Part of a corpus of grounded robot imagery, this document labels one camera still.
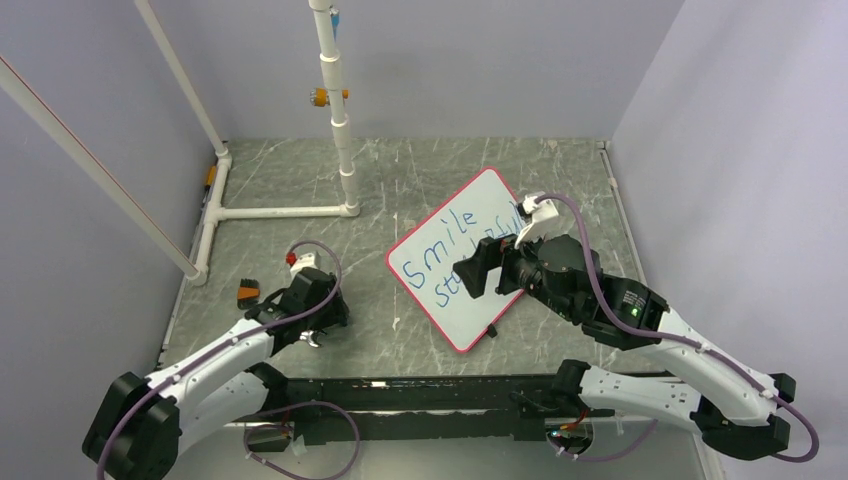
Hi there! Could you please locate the white pvc pipe frame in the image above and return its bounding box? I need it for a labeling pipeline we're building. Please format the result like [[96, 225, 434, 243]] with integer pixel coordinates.
[[1, 0, 361, 285]]

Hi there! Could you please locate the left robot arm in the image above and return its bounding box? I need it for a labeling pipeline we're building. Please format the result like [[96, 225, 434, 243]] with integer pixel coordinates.
[[82, 267, 349, 479]]

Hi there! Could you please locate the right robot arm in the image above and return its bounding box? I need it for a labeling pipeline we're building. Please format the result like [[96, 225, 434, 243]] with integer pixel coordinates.
[[452, 235, 796, 461]]

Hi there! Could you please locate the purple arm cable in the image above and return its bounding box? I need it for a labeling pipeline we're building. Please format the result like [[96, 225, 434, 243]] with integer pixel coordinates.
[[95, 239, 362, 480], [533, 193, 821, 464]]

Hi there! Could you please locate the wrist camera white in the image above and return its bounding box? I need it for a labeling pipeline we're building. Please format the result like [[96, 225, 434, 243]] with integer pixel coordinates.
[[285, 251, 321, 277], [514, 192, 559, 249]]

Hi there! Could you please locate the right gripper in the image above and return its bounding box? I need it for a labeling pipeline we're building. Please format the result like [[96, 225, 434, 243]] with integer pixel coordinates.
[[453, 220, 579, 321]]

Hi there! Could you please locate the black orange hex key set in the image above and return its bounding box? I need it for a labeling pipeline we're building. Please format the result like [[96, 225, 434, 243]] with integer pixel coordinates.
[[236, 278, 261, 310]]

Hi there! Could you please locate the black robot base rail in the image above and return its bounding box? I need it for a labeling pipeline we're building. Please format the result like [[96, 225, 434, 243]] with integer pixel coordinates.
[[244, 374, 612, 445]]

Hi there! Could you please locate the pink framed whiteboard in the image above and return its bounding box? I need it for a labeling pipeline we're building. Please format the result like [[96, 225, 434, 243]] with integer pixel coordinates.
[[385, 167, 526, 353]]

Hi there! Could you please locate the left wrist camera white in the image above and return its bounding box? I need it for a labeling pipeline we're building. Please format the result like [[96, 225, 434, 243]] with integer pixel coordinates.
[[285, 251, 321, 277]]

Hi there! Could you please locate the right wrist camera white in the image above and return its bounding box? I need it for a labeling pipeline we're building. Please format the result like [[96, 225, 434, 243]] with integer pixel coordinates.
[[514, 192, 559, 249]]

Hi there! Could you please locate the silver open-end wrench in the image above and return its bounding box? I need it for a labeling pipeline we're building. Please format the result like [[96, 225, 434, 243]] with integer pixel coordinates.
[[299, 330, 327, 348]]

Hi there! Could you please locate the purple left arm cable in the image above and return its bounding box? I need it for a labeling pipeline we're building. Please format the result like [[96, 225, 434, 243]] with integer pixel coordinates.
[[95, 239, 362, 480]]

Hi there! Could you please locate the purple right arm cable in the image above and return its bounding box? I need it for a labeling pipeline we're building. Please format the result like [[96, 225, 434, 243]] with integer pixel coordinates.
[[533, 193, 821, 464]]

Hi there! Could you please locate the orange pipe fitting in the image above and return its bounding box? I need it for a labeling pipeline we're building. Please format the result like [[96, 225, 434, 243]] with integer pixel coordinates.
[[309, 88, 331, 108]]

